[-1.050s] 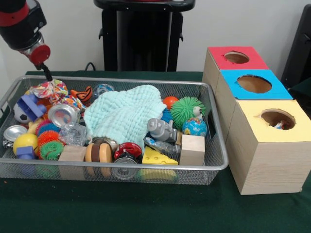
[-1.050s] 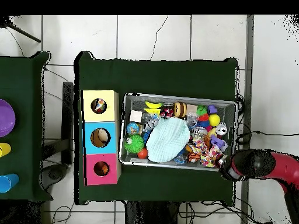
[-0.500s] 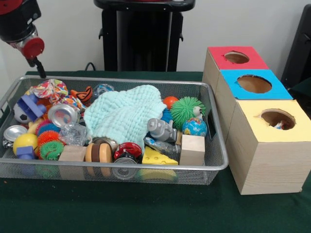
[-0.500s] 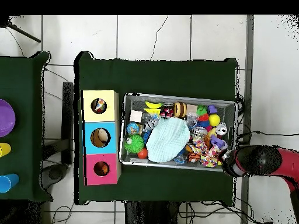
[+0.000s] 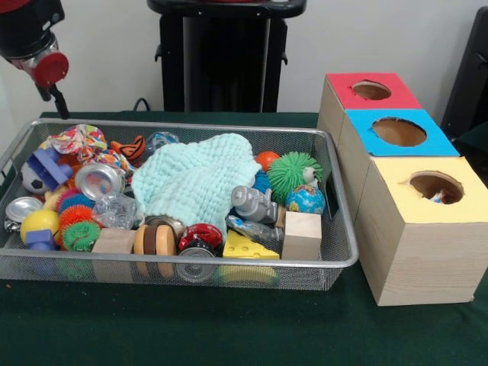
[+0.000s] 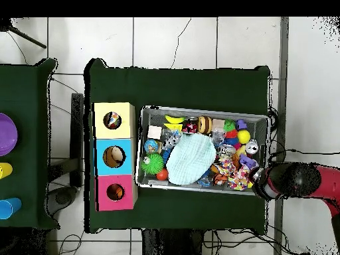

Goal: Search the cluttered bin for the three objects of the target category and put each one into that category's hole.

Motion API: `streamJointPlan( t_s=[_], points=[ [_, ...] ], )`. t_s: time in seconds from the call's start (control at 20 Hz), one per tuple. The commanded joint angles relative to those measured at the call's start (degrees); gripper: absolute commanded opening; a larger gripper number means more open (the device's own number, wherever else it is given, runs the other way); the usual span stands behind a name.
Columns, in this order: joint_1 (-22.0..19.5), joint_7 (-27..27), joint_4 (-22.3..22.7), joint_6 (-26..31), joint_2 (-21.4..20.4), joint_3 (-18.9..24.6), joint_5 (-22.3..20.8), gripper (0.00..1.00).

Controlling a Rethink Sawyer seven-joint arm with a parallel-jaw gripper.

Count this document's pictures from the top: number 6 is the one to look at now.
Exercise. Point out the purple plate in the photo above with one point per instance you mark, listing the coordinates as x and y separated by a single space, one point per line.
6 134

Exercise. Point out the multicolour patterned cloth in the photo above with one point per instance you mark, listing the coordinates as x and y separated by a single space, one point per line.
234 172

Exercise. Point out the dark green tablecloth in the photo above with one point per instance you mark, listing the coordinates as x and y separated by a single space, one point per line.
186 85

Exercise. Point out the wooden box with three holes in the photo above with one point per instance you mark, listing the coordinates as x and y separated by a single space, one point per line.
101 159

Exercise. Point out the red ball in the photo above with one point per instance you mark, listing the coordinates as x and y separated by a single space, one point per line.
162 173

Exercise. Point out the colourful polka dot cloth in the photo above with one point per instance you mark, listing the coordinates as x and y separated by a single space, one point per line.
112 120

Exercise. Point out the green spiky ball with eyes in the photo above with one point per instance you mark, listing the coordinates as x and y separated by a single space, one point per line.
152 163

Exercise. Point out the yellow cheese wedge toy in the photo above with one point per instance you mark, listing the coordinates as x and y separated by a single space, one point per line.
172 127

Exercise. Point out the plain wooden block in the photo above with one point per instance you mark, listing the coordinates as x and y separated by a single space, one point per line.
155 132

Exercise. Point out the dark green side table cloth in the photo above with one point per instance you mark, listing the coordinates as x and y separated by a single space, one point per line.
32 106

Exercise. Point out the mint green muslin cloth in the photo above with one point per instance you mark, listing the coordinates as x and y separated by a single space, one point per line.
191 158

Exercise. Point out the black tripod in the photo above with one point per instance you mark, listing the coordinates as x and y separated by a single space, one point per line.
6 24

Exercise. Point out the blue cup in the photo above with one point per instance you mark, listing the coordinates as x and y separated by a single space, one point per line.
9 208

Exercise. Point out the clear mesh bin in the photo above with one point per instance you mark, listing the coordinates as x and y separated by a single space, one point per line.
202 110

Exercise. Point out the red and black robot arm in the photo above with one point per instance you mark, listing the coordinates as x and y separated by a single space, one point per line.
297 180

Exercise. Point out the blue globe ball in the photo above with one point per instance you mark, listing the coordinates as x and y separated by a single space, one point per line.
152 146

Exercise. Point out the yellow cup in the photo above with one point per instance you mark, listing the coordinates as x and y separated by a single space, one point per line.
5 170

